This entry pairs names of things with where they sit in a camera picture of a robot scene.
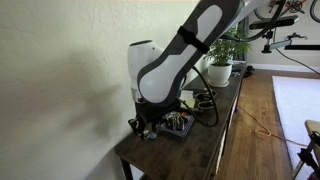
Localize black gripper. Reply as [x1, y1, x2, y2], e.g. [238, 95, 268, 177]
[128, 100, 168, 137]

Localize blue and silver key tags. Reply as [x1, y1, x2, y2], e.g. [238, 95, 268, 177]
[142, 129, 158, 141]

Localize grey rimmed black key fob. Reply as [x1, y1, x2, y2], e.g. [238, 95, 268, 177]
[174, 121, 185, 132]

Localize square blue rimmed key tray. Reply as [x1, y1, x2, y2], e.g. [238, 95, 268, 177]
[156, 110, 197, 139]

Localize dark blue oval bowl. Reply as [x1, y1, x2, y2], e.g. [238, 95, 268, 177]
[179, 88, 219, 114]

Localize bunch of metal keys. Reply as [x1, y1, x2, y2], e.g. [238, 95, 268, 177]
[165, 111, 184, 124]

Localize dark wooden console table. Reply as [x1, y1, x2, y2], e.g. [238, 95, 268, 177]
[114, 62, 249, 180]

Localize white folded paper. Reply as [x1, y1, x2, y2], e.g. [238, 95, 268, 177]
[179, 89, 195, 100]

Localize black sunglasses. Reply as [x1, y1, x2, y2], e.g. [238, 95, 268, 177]
[194, 92, 218, 111]

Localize white plant pot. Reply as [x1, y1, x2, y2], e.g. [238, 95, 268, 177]
[207, 63, 233, 89]

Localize green palm plant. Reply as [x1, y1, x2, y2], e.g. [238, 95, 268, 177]
[205, 25, 252, 67]

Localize small black device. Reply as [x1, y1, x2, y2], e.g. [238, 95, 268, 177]
[231, 60, 248, 78]

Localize small black bag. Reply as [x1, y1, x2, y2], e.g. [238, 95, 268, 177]
[242, 65, 256, 79]

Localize white rug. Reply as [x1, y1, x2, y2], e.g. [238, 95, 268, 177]
[271, 75, 320, 170]

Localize bicycle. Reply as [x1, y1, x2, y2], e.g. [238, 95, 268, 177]
[253, 0, 320, 24]

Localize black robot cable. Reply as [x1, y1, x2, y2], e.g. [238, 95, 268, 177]
[179, 0, 288, 129]

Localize orange floor cable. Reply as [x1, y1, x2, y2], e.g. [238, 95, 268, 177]
[237, 104, 308, 148]

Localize thin black camera cable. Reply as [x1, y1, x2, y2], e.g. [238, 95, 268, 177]
[275, 47, 320, 76]

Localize black bar camera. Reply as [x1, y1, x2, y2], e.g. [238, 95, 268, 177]
[248, 14, 300, 31]

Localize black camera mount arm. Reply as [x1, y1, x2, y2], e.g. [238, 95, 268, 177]
[261, 31, 320, 55]

